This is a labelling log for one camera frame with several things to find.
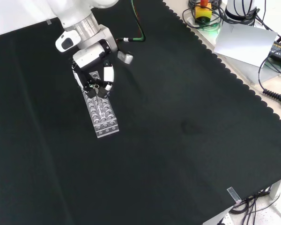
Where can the black bench cloth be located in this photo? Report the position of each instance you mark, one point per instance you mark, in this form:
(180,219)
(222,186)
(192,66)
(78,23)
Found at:
(154,152)

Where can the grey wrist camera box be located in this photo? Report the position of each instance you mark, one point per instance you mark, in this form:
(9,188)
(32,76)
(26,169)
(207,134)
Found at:
(126,57)

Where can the white cylindrical machine base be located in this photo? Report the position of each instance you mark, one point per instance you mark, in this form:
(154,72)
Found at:
(234,9)

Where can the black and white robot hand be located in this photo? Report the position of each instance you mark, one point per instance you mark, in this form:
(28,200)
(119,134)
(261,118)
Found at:
(86,57)

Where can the clear plastic test tube rack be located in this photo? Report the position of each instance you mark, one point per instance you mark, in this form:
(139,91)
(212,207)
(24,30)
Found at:
(105,126)

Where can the pale table leg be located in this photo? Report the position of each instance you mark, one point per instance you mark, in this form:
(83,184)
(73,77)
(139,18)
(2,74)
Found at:
(275,189)

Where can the clear glass test tube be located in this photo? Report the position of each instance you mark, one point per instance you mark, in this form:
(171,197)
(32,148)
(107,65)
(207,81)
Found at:
(99,106)

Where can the clear tape strip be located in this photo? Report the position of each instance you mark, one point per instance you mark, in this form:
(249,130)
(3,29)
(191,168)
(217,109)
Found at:
(233,194)

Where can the yellow stop button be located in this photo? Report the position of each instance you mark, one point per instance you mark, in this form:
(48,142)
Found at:
(202,12)

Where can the pale board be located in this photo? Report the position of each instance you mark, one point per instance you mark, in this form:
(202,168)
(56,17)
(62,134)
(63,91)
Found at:
(243,44)

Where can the white module with black window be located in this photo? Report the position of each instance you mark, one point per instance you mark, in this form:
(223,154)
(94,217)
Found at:
(66,42)

